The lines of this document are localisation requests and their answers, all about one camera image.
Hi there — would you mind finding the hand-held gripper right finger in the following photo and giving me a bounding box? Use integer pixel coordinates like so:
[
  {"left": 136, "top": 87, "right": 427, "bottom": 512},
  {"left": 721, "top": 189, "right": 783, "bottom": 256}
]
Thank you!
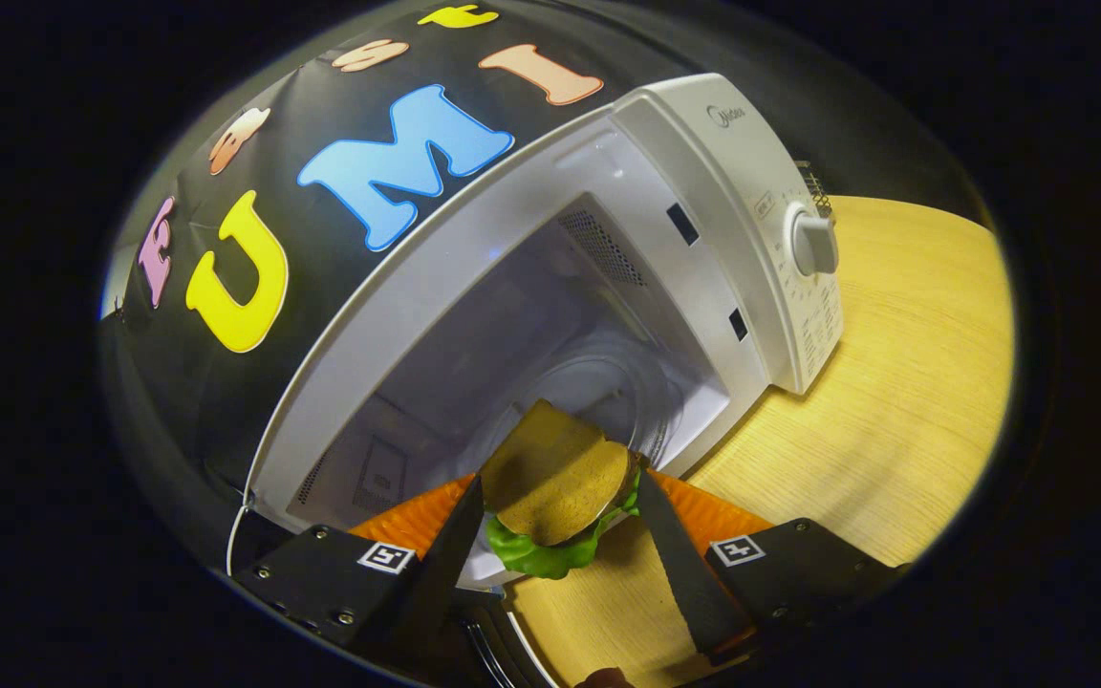
[{"left": 635, "top": 468, "right": 910, "bottom": 665}]

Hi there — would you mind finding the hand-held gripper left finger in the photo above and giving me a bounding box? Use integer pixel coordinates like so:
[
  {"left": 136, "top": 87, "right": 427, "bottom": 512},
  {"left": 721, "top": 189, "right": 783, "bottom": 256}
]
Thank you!
[{"left": 230, "top": 475, "right": 486, "bottom": 670}]

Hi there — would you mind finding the lettuce sandwich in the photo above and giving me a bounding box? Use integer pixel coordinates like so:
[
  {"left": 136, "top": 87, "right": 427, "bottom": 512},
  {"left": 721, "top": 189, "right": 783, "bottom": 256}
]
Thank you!
[{"left": 479, "top": 398, "right": 644, "bottom": 581}]

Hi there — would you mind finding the white microwave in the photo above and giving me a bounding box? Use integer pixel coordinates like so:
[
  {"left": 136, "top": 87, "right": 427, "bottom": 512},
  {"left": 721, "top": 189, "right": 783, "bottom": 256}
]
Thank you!
[{"left": 226, "top": 74, "right": 845, "bottom": 688}]

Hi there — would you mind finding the wire mesh utensil holder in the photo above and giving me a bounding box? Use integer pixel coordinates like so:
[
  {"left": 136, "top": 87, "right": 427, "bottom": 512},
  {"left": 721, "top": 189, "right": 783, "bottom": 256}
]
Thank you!
[{"left": 796, "top": 160, "right": 833, "bottom": 221}]

